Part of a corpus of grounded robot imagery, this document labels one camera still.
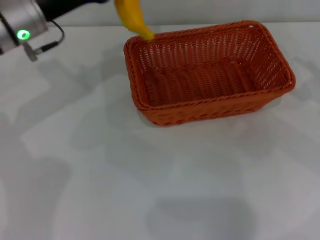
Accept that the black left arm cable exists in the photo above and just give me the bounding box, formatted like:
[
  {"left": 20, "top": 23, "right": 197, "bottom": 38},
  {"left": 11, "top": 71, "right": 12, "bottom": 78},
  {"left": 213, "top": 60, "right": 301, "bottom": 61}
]
[{"left": 23, "top": 19, "right": 65, "bottom": 62}]

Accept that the yellow banana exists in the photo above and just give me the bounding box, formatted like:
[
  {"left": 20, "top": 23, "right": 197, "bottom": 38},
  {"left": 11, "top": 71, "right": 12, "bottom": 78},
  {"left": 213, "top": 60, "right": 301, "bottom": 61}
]
[{"left": 114, "top": 0, "right": 155, "bottom": 41}]

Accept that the orange woven plastic basket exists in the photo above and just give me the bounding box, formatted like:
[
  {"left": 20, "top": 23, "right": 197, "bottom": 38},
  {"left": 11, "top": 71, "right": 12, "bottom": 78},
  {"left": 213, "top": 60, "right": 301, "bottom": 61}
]
[{"left": 123, "top": 20, "right": 297, "bottom": 127}]

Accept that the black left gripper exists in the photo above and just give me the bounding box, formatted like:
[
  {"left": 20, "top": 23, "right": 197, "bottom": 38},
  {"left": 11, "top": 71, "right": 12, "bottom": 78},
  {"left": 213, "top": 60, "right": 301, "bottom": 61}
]
[{"left": 37, "top": 0, "right": 111, "bottom": 21}]

